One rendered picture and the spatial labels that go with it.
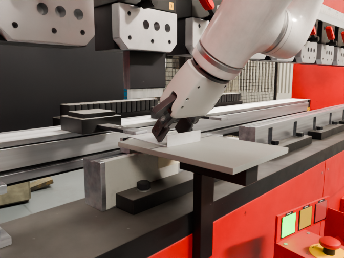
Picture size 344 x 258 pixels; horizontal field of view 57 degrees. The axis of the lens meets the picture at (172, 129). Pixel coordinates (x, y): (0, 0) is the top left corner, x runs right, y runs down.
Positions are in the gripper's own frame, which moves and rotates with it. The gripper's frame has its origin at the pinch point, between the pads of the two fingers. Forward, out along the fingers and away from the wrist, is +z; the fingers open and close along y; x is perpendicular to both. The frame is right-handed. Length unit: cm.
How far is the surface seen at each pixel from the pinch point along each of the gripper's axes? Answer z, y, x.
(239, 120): 30, -72, -22
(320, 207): 4.7, -32.3, 25.7
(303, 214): 5.3, -25.6, 25.1
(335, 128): 14, -103, 2
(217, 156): -7.1, 2.8, 12.0
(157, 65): -4.1, -3.2, -14.3
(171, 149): -1.5, 4.8, 5.5
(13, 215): 223, -28, -103
